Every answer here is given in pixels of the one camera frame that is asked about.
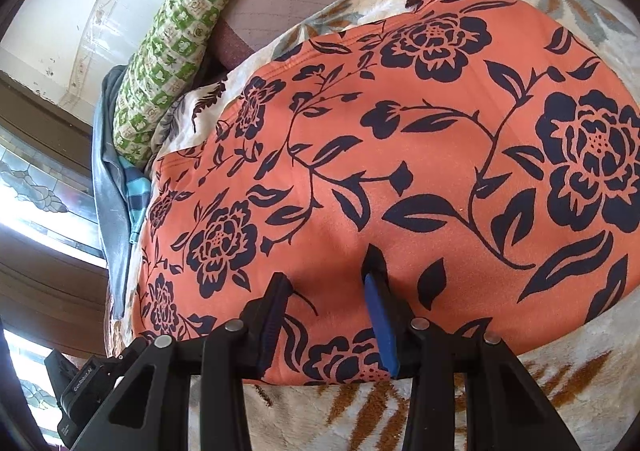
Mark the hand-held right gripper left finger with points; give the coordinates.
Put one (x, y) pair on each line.
(272, 326)

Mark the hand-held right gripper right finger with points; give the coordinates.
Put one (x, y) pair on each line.
(382, 326)

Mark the orange floral blouse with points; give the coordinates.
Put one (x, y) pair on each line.
(400, 156)

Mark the wooden stained-glass door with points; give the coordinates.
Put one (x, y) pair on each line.
(50, 281)

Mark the teal striped cloth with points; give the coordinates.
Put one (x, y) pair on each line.
(137, 196)

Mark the light blue cloth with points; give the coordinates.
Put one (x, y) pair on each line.
(107, 191)

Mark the cream leaf-print blanket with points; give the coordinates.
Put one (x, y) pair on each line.
(575, 406)

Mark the green checked pillow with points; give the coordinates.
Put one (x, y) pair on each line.
(175, 46)

